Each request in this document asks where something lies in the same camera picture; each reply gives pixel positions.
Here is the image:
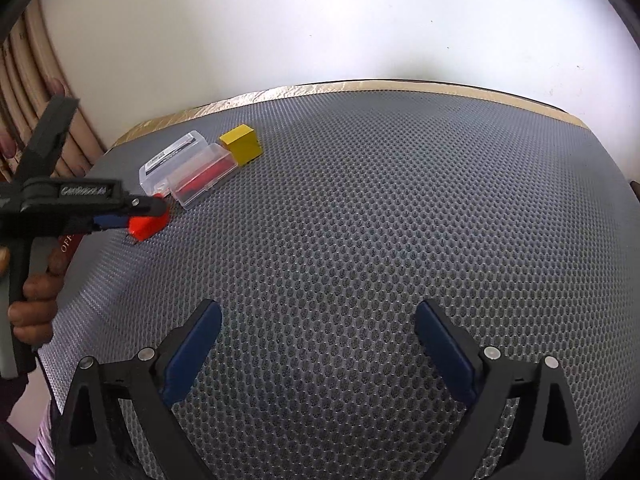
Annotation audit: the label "orange red small box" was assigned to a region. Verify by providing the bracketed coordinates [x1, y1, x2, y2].
[127, 207, 170, 243]

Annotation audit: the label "left hand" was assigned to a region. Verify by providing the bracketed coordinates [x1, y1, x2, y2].
[8, 244, 68, 347]

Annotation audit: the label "clear case with label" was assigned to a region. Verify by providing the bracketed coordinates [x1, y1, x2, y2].
[138, 130, 208, 196]

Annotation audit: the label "clear case red contents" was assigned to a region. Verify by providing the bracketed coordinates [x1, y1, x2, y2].
[167, 144, 238, 209]

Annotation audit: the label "yellow small box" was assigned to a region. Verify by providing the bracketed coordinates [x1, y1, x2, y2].
[219, 124, 262, 167]

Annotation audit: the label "beige patterned curtain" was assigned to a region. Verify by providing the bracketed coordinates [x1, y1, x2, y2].
[1, 0, 104, 181]

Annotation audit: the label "grey mesh mat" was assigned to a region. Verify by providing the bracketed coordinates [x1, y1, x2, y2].
[40, 91, 639, 479]

